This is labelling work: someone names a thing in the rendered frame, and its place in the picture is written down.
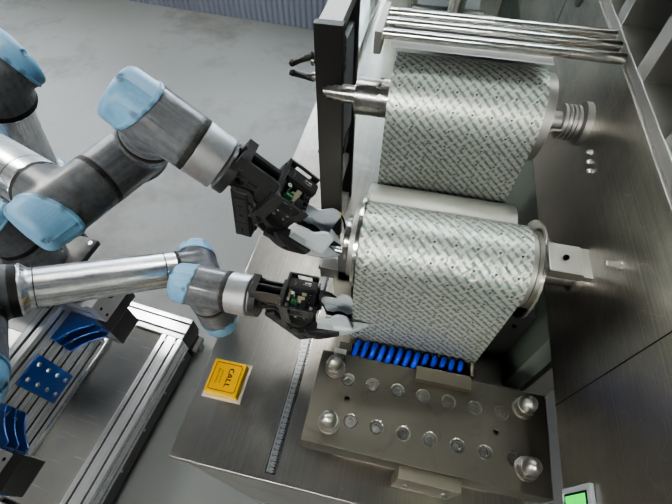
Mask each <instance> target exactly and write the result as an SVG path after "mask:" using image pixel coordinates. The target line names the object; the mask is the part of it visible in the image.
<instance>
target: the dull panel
mask: <svg viewBox="0 0 672 504"><path fill-rule="evenodd" d="M505 204H512V205H515V207H516V208H517V212H518V224H519V225H525V226H526V225H527V224H528V223H529V222H531V221H533V220H539V219H538V208H537V197H536V186H535V175H534V164H533V160H531V161H526V162H525V164H524V166H523V168H522V170H521V171H520V173H519V175H518V177H517V179H516V181H515V183H514V185H513V187H512V189H511V191H510V193H509V195H508V197H507V199H506V201H505ZM535 308H536V319H535V320H534V321H533V323H532V324H531V325H530V326H529V327H528V328H527V329H526V330H525V332H524V333H523V334H522V335H521V336H520V337H519V338H518V340H517V341H516V342H515V343H514V344H513V345H512V346H511V347H510V349H509V350H508V351H507V352H506V353H505V354H504V355H503V357H502V385H504V386H509V387H514V388H521V387H522V386H523V385H524V384H525V383H527V382H528V381H529V380H530V379H531V378H532V377H534V376H535V375H536V374H537V373H538V372H539V371H541V370H542V369H543V368H544V367H545V366H546V365H548V364H549V363H550V362H551V361H552V360H551V349H550V339H549V328H548V317H547V306H546V295H545V284H544V285H543V289H542V291H541V294H540V297H539V299H538V301H537V303H536V305H535Z"/></svg>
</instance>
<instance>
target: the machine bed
mask: <svg viewBox="0 0 672 504"><path fill-rule="evenodd" d="M384 123H385V118H379V117H372V116H364V115H357V114H355V135H354V158H353V180H352V195H351V197H349V199H348V203H347V206H346V210H345V213H344V217H343V218H344V220H345V224H347V220H348V217H349V215H351V214H353V215H355V211H356V208H357V205H358V203H363V200H364V197H365V194H366V193H369V189H370V185H371V183H377V184H378V176H379V167H380V158H381V149H382V140H383V131H384ZM318 150H319V147H318V124H317V101H316V103H315V106H314V108H313V111H312V113H311V115H310V118H309V120H308V123H307V125H306V127H305V130H304V132H303V135H302V137H301V139H300V142H299V144H298V146H297V149H296V151H295V154H294V156H293V158H292V159H294V160H295V161H296V162H298V163H299V164H300V165H302V166H303V167H304V168H306V169H307V170H308V171H310V172H311V173H312V174H314V175H315V176H316V177H318V178H319V179H320V170H319V153H318ZM263 233H264V232H263V231H262V233H261V235H260V237H259V240H258V242H257V244H256V247H255V249H254V252H253V254H252V256H251V259H250V261H249V264H248V266H247V268H246V271H245V273H248V274H249V275H254V273H256V274H261V275H262V277H263V278H265V279H266V280H270V281H275V282H281V283H284V280H285V279H287V278H288V276H289V273H290V271H291V272H296V273H302V274H307V275H312V276H318V277H319V280H320V277H321V275H320V269H318V267H319V265H321V261H322V258H323V257H315V256H310V255H306V254H305V255H302V254H298V253H294V252H290V251H287V250H284V249H282V248H280V247H279V246H277V245H276V244H275V243H273V242H272V241H271V240H270V239H269V238H268V237H266V236H264V235H263ZM265 311H266V310H265V309H263V310H262V312H261V314H260V315H259V316H258V317H253V316H249V315H248V316H241V315H239V323H238V326H237V328H236V329H235V330H234V331H233V332H232V333H231V334H229V335H228V336H224V337H218V338H217V340H216V343H215V345H214V347H213V350H212V352H211V354H210V357H209V359H208V362H207V364H206V366H205V369H204V371H203V374H202V376H201V378H200V381H199V383H198V386H197V388H196V390H195V393H194V395H193V397H192V400H191V402H190V405H189V407H188V409H187V412H186V414H185V417H184V419H183V421H182V424H181V426H180V429H179V431H178V433H177V436H176V438H175V441H174V443H173V445H172V448H171V450H170V452H169V457H171V458H173V459H175V460H178V461H182V462H186V463H190V464H194V465H197V466H201V467H205V468H209V469H213V470H217V471H221V472H225V473H228V474H232V475H236V476H240V477H244V478H248V479H252V480H256V481H259V482H263V483H267V484H271V485H275V486H279V487H283V488H287V489H290V490H294V491H298V492H302V493H306V494H310V495H314V496H318V497H321V498H325V499H329V500H333V501H337V502H341V503H345V504H524V500H520V499H516V498H512V497H508V496H504V495H500V494H496V493H492V492H484V491H480V490H476V489H472V488H468V487H464V486H462V493H461V494H460V495H457V496H455V497H452V498H450V499H448V500H443V499H439V498H435V497H431V496H427V495H423V494H419V493H415V492H411V491H407V490H403V489H399V488H395V487H391V477H392V474H393V473H394V471H395V470H394V469H390V468H386V467H382V466H377V465H373V464H369V463H365V462H361V461H357V460H353V459H349V458H345V457H341V456H336V455H335V454H331V453H327V452H323V451H319V450H315V449H311V448H307V447H303V445H302V442H301V436H302V432H303V428H304V424H305V420H306V416H307V412H308V408H309V404H310V400H311V396H312V392H313V388H314V384H315V380H316V376H317V372H318V368H319V364H320V360H321V356H322V352H323V350H327V351H332V352H334V349H335V348H339V344H340V341H341V342H346V343H349V342H350V334H347V335H342V336H338V337H333V338H327V339H313V340H312V344H311V347H310V351H309V355H308V358H307V362H306V366H305V370H304V373H303V377H302V381H301V384H300V388H299V392H298V395H297V399H296V403H295V406H294V410H293V414H292V417H291V421H290V425H289V428H288V432H287V436H286V440H285V443H284V447H283V451H282V454H281V458H280V462H279V465H278V469H277V473H276V475H272V474H268V473H264V472H265V469H266V465H267V462H268V458H269V455H270V451H271V448H272V444H273V441H274V437H275V434H276V430H277V427H278V423H279V420H280V416H281V413H282V409H283V406H284V402H285V399H286V396H287V392H288V389H289V385H290V382H291V378H292V375H293V371H294V368H295V364H296V361H297V357H298V354H299V350H300V347H301V343H302V340H303V339H298V338H296V337H295V336H294V335H292V334H291V333H289V332H288V331H287V330H285V329H284V328H282V327H281V326H280V325H278V324H277V323H275V322H274V321H272V320H271V319H270V318H268V317H267V316H266V315H265ZM217 358H219V359H223V360H228V361H232V362H237V363H242V364H246V365H251V366H253V368H252V371H251V374H250V376H249V379H248V382H247V385H246V388H245V391H244V394H243V397H242V399H241V402H240V405H238V404H234V403H230V402H225V401H221V400H217V399H213V398H208V397H204V396H202V393H203V391H204V387H205V385H206V382H207V380H208V378H209V375H210V373H211V370H212V368H213V365H214V363H215V360H216V359H217ZM474 369H476V382H479V383H484V384H489V385H493V386H498V387H503V388H508V389H512V390H517V391H520V390H519V388H514V387H509V386H504V385H502V358H501V359H500V360H499V359H494V358H489V357H484V356H480V357H479V358H478V360H477V361H476V362H475V364H474Z"/></svg>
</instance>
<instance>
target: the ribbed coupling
mask: <svg viewBox="0 0 672 504"><path fill-rule="evenodd" d="M595 114H596V107H595V104H594V102H590V101H583V102H582V103H581V104H580V105H575V104H567V103H563V104H562V105H561V106H560V107H559V109H558V110H557V109H556V111H555V115H554V118H553V122H552V125H551V128H550V131H549V132H551V134H552V138H554V139H562V140H568V142H569V144H570V145H573V146H580V145H582V144H583V143H584V142H585V140H586V139H587V137H588V136H589V134H590V132H591V129H592V127H593V124H594V120H595Z"/></svg>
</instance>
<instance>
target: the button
mask: <svg viewBox="0 0 672 504"><path fill-rule="evenodd" d="M248 370H249V368H248V366H247V365H245V364H241V363H236V362H232V361H227V360H223V359H218V358H217V359H216V360H215V363H214V365H213V368H212V370H211V373H210V375H209V378H208V380H207V382H206V385H205V387H204V391H205V392H206V393H207V394H211V395H215V396H219V397H223V398H228V399H232V400H238V398H239V395H240V393H241V390H242V387H243V384H244V381H245V378H246V376H247V373H248Z"/></svg>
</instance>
